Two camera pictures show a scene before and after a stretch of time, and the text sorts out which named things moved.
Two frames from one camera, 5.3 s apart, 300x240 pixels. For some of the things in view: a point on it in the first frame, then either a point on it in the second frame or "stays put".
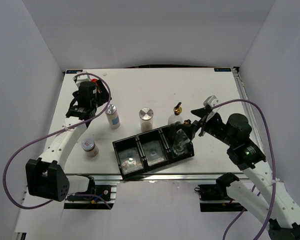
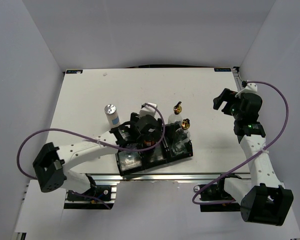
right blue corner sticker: [222, 69] stays put
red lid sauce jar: [95, 80] -> [149, 143]
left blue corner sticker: [72, 71] stays put
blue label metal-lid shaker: [112, 116] stays put
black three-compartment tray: [147, 151] stays put
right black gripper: [191, 128] -> [226, 95]
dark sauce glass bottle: [177, 116] stays put
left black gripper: [104, 93] -> [154, 135]
